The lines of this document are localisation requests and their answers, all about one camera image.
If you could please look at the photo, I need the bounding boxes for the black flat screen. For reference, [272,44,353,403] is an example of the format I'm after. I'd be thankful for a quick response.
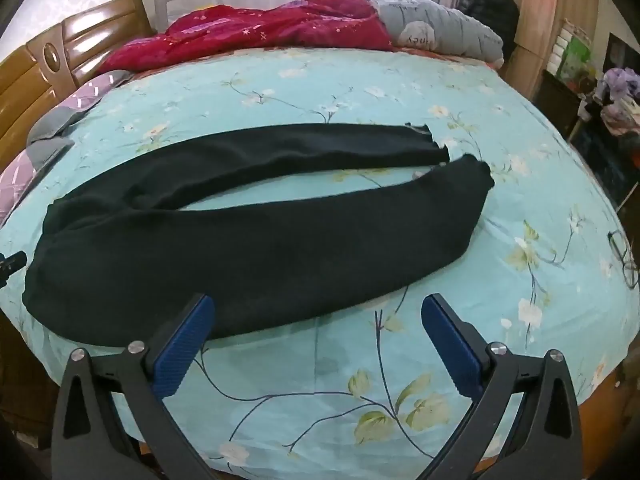
[606,32,640,78]

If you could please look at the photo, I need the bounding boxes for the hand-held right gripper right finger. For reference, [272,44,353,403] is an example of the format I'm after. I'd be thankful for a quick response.
[415,293,586,480]

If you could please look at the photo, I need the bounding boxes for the pile of colourful clothes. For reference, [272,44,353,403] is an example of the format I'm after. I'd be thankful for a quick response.
[580,67,640,136]

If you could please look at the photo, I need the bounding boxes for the black eyeglasses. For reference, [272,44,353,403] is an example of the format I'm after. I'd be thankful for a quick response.
[607,230,640,288]

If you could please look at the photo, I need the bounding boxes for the black pants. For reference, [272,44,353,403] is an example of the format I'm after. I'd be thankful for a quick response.
[22,122,496,346]

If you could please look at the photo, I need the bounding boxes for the wooden headboard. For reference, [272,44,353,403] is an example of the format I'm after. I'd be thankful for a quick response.
[0,0,158,171]

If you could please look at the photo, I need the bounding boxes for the floral teal bed sheet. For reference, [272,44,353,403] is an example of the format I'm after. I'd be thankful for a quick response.
[0,47,636,471]

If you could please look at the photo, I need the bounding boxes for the red printed blanket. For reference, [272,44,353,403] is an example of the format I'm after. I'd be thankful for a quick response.
[100,0,393,73]

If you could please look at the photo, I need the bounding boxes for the black hanging clothes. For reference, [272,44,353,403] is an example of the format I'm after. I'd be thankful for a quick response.
[457,0,521,61]

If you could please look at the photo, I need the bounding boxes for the grey quilted pillow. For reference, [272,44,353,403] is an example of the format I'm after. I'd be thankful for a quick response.
[362,0,506,63]

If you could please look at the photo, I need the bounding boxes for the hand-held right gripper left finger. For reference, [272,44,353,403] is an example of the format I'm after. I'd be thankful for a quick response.
[50,292,217,480]

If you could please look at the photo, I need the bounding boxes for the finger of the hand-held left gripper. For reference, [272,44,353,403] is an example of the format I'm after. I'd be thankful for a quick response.
[0,251,28,277]

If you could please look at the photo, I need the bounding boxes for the green and white package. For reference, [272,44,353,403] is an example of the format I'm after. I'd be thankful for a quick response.
[547,17,593,83]

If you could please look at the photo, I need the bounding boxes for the wooden wardrobe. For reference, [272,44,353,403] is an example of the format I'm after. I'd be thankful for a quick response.
[510,0,601,101]

